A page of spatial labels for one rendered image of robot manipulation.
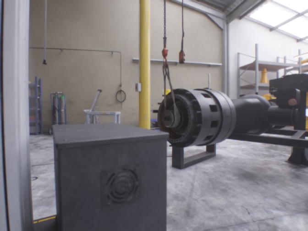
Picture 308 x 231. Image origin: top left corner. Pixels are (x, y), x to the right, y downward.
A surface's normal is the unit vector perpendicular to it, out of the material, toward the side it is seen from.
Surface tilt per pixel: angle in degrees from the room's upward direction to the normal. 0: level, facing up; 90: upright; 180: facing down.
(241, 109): 90
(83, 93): 90
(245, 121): 90
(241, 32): 90
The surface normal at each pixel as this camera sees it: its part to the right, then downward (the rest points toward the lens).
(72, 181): 0.53, 0.03
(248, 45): 0.20, 0.03
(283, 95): -0.79, 0.02
